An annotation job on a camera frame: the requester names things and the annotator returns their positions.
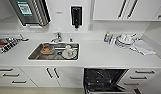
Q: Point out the stainless steel dishwasher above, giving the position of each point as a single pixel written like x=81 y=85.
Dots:
x=102 y=81

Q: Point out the white cup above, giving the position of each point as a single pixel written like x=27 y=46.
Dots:
x=68 y=48

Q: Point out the small chrome sink knob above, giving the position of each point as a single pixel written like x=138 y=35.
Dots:
x=71 y=39

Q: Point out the white dirty plate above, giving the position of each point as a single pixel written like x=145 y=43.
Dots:
x=69 y=55

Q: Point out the chrome sink faucet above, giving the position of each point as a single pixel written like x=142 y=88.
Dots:
x=56 y=37

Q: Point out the blue dish soap bottle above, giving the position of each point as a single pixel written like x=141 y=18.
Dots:
x=107 y=37

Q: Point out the white double-door base cabinet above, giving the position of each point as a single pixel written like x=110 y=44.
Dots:
x=66 y=76

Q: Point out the plastic container with food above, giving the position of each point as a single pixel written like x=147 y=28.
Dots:
x=47 y=50

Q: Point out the stainless steel sink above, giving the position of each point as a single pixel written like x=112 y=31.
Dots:
x=34 y=56

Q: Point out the grey paper towel dispenser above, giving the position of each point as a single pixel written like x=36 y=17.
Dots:
x=29 y=11

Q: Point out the dish drying rack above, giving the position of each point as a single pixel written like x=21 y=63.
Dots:
x=7 y=43

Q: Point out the white wall outlet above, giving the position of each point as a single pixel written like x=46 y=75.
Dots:
x=90 y=26

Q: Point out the black wall soap dispenser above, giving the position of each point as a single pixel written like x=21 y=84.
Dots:
x=76 y=16

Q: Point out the small wall label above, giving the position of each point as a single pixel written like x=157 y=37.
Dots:
x=59 y=12

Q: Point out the white wall cabinet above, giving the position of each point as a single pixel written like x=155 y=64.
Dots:
x=129 y=8

